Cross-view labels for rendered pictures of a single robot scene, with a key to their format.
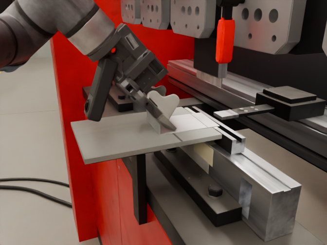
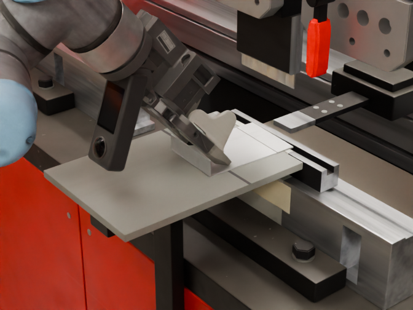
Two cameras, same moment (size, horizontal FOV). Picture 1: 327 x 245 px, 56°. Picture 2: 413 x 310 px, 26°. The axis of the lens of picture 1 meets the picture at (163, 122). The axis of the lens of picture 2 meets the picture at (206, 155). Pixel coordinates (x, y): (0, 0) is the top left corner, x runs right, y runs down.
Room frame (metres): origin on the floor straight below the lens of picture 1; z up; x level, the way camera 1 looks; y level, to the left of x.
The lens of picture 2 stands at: (-0.36, 0.25, 1.54)
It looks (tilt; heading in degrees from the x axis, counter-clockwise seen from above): 29 degrees down; 345
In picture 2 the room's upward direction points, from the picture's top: straight up
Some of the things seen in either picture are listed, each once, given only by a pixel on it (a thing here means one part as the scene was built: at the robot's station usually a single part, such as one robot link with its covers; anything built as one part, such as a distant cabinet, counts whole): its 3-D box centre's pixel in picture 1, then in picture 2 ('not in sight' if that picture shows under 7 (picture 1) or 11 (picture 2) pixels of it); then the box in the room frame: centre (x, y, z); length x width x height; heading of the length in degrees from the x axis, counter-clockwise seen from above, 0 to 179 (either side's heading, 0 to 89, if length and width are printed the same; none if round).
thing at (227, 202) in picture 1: (189, 175); (249, 230); (0.57, -0.06, 0.89); 0.30 x 0.05 x 0.03; 23
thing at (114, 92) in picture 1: (115, 96); (19, 75); (1.16, 0.19, 0.89); 0.30 x 0.05 x 0.03; 23
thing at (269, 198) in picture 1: (217, 159); (291, 200); (0.58, -0.12, 0.92); 0.39 x 0.06 x 0.10; 23
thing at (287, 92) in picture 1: (264, 105); (351, 95); (0.69, -0.24, 1.01); 0.26 x 0.12 x 0.05; 113
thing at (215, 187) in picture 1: (215, 190); (303, 250); (0.48, -0.10, 0.91); 0.03 x 0.03 x 0.02
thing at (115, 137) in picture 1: (142, 130); (174, 170); (0.57, 0.04, 1.00); 0.26 x 0.18 x 0.01; 113
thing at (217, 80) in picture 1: (209, 59); (268, 40); (0.63, -0.09, 1.13); 0.10 x 0.02 x 0.10; 23
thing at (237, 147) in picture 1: (210, 127); (275, 148); (0.61, -0.10, 0.98); 0.20 x 0.03 x 0.03; 23
